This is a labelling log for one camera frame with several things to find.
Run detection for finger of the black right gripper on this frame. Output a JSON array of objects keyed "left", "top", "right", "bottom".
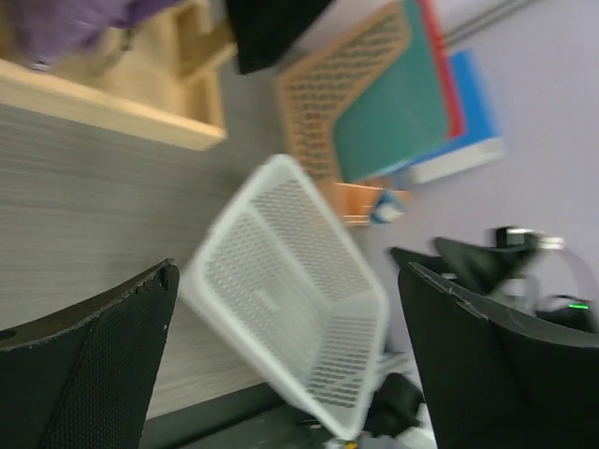
[
  {"left": 433, "top": 237, "right": 538, "bottom": 296},
  {"left": 390, "top": 247, "right": 449, "bottom": 275}
]

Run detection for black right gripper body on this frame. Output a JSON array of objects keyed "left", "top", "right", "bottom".
[{"left": 490, "top": 225, "right": 564, "bottom": 251}]

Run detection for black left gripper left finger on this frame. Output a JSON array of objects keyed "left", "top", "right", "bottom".
[{"left": 1, "top": 259, "right": 180, "bottom": 448}]

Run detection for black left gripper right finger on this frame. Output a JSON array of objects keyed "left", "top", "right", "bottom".
[{"left": 398, "top": 264, "right": 598, "bottom": 448}]

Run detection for black trousers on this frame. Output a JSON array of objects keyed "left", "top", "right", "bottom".
[{"left": 226, "top": 0, "right": 332, "bottom": 75}]

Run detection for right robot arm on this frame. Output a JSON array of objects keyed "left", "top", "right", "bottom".
[{"left": 388, "top": 226, "right": 598, "bottom": 334}]

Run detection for blue binder folder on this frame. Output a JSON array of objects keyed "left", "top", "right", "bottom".
[{"left": 406, "top": 50, "right": 505, "bottom": 184}]

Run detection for white plastic mesh basket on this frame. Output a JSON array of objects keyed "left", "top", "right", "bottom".
[{"left": 179, "top": 154, "right": 389, "bottom": 440}]

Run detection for red folder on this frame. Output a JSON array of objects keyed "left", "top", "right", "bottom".
[{"left": 418, "top": 0, "right": 464, "bottom": 139}]

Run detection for peach plastic file organizer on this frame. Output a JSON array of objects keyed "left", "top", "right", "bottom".
[{"left": 277, "top": 1, "right": 412, "bottom": 226}]

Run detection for wooden clothes rack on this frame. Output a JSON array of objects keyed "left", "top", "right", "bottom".
[{"left": 1, "top": 1, "right": 237, "bottom": 151}]

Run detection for purple garment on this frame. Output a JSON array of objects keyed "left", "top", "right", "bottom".
[{"left": 1, "top": 0, "right": 176, "bottom": 71}]

